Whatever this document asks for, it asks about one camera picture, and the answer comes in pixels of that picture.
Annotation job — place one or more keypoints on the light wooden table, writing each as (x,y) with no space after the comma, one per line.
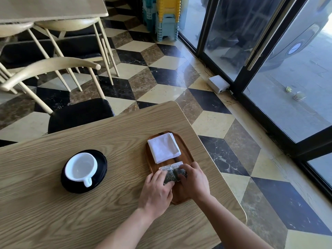
(51,7)

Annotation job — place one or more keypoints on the white ceramic cup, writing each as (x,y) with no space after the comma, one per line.
(80,168)

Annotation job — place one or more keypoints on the person's right forearm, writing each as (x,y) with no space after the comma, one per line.
(228,225)

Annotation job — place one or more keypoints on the stack of teal plastic stools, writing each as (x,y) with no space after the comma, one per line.
(149,12)

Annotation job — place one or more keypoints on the light blue plastic stool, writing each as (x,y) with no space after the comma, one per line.
(167,28)

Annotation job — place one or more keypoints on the folded white napkins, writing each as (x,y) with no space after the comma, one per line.
(164,147)

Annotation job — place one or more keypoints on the person's left forearm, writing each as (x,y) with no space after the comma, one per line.
(124,230)

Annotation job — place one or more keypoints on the person's right thumb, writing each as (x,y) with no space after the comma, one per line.
(182,182)

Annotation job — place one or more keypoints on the discarded paper cup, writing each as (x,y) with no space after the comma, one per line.
(300,96)

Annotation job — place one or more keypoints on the stack of yellow plastic stools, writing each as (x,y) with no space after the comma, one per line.
(168,6)

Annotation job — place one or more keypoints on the white box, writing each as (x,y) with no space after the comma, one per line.
(217,84)

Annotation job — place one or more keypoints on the dark tea bag packet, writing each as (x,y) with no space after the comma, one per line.
(169,179)
(177,167)

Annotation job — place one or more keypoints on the black bench seat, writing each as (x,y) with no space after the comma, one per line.
(77,46)

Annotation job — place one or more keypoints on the black saucer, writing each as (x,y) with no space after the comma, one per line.
(101,163)

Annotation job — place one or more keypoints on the wooden chair with black seat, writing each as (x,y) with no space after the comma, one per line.
(77,116)

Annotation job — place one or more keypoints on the crumpled green litter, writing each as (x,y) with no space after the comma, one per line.
(288,89)

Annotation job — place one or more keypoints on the person's left hand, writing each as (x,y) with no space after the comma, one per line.
(153,197)

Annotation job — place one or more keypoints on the grey car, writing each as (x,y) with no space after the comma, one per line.
(300,25)

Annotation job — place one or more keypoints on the brown wooden tray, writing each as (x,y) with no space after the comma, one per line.
(186,152)

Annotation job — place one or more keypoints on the light wooden chair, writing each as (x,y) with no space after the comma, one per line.
(13,29)
(64,23)

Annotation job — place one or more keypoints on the person's right hand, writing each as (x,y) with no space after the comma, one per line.
(197,184)

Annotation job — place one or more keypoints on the person's left thumb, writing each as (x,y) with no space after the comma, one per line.
(170,192)

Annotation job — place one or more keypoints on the black framed glass door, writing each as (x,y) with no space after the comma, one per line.
(240,72)

